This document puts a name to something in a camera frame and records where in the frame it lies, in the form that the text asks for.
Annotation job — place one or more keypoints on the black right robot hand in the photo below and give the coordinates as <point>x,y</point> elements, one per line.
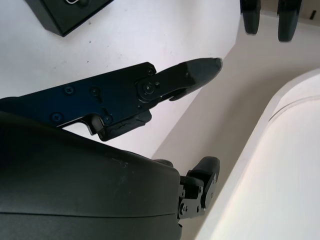
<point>75,195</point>

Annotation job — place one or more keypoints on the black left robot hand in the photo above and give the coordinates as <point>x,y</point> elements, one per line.
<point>252,17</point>

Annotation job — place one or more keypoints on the black camera box base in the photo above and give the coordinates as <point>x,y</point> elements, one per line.
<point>62,17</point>

